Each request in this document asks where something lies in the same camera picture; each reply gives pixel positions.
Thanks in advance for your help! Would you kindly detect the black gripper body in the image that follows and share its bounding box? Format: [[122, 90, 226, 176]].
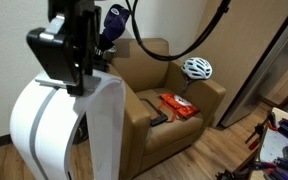
[[26, 0, 101, 96]]

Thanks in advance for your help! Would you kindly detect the white perforated table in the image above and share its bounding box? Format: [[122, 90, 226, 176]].
[[258, 108, 288, 162]]

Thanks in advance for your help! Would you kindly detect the red handled clamp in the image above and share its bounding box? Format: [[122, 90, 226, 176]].
[[245, 112, 278, 150]]

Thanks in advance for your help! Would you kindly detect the black golf bag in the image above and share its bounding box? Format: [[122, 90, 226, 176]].
[[93, 34, 114, 72]]

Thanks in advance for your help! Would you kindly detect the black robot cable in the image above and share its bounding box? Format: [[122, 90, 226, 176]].
[[124, 0, 233, 62]]

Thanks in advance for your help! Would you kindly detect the silver remote control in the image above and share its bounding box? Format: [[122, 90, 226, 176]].
[[35, 71, 101, 96]]

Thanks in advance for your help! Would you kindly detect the navy golf club headcover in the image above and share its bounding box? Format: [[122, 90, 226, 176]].
[[101, 4, 130, 42]]

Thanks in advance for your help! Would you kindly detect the white bicycle helmet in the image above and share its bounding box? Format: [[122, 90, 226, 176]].
[[181, 57, 213, 80]]

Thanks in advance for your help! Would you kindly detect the brown leather armchair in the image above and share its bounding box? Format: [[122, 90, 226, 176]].
[[109, 39, 226, 180]]

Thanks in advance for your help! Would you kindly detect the orange red fabric bag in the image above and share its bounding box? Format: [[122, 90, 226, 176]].
[[158, 93, 200, 123]]

